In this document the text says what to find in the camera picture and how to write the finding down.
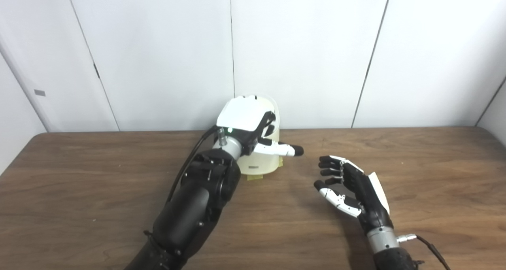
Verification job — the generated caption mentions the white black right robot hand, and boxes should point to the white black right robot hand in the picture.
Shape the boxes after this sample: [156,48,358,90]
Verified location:
[314,155,394,233]

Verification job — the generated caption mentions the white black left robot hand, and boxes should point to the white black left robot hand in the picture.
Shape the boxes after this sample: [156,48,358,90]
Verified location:
[215,96,304,158]

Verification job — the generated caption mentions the cream-colored bin body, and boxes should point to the cream-colored bin body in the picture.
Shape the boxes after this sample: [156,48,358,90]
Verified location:
[233,94,281,175]

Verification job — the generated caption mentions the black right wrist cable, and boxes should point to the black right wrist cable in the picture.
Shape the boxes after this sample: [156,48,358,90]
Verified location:
[397,234,451,270]

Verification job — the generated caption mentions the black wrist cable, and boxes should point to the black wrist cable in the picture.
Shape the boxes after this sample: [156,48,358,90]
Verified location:
[166,126,222,203]
[397,234,451,270]

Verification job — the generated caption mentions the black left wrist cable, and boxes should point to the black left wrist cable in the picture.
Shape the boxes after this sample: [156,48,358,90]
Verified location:
[166,126,222,203]

